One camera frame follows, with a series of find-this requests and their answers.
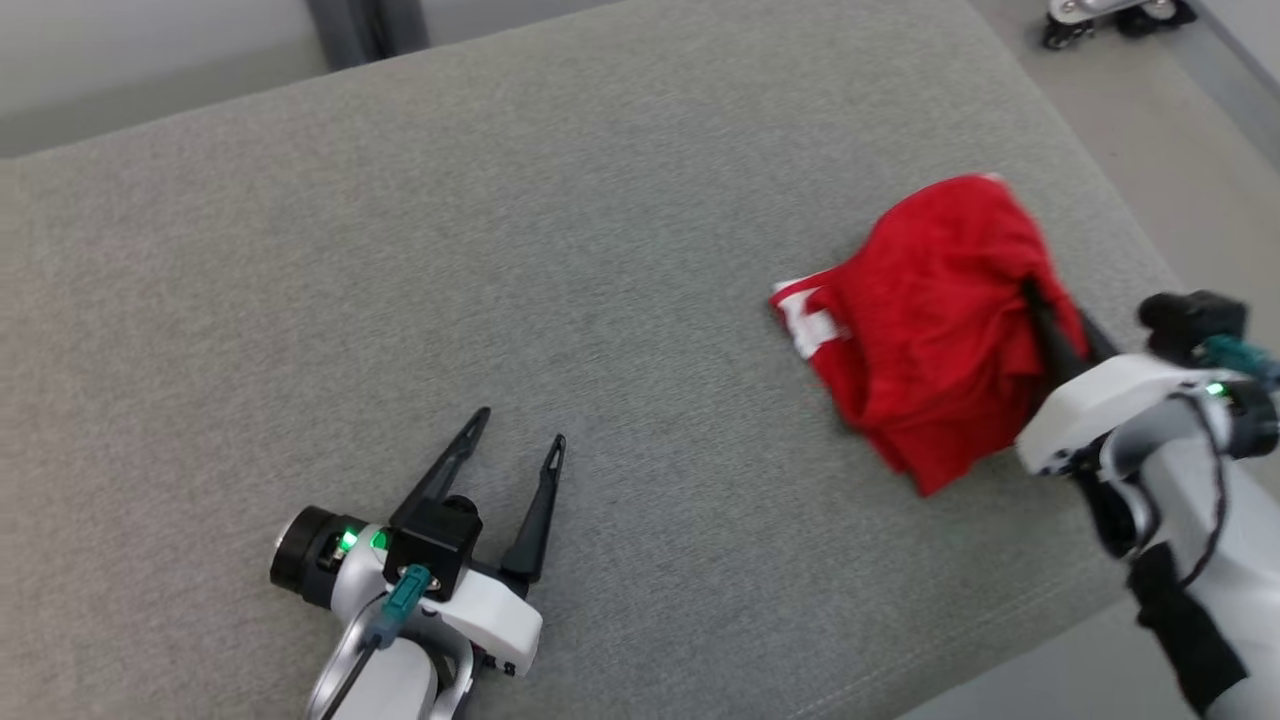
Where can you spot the silver foot with black casters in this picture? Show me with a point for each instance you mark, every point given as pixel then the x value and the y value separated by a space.
pixel 1090 8

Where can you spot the grey metal post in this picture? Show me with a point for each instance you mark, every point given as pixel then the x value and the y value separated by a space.
pixel 365 30

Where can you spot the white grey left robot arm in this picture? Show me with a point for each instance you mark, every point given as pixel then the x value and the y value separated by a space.
pixel 390 690

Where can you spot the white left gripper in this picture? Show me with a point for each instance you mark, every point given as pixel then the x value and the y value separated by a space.
pixel 490 610

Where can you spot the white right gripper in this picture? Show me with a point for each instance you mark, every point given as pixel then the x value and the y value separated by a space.
pixel 1090 410

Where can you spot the red shorts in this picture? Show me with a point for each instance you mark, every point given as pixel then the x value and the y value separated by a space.
pixel 930 320

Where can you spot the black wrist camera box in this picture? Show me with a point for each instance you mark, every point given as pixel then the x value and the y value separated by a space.
pixel 1190 320
pixel 430 550

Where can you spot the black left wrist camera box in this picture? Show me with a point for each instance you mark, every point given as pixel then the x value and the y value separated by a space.
pixel 430 550

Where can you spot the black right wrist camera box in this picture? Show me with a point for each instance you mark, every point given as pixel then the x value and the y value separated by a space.
pixel 1190 320

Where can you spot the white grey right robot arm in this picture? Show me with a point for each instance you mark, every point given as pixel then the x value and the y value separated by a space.
pixel 1240 600

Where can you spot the grey fabric sofa cushion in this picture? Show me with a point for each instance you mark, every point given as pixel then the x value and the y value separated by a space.
pixel 500 250

